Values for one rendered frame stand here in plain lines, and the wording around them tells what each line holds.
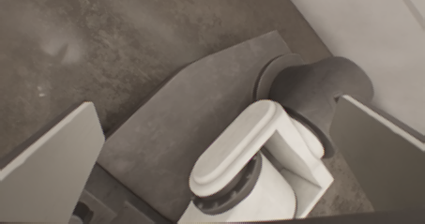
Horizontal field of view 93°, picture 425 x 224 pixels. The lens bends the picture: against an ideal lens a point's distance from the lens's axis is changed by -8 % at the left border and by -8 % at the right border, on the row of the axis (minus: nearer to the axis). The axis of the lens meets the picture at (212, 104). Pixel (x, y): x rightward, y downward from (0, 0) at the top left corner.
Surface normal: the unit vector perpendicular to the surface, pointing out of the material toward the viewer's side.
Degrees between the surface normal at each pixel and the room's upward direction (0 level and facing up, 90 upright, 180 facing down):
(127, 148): 0
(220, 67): 0
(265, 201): 8
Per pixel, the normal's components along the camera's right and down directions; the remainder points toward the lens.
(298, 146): 0.07, -0.22
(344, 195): 0.35, 0.08
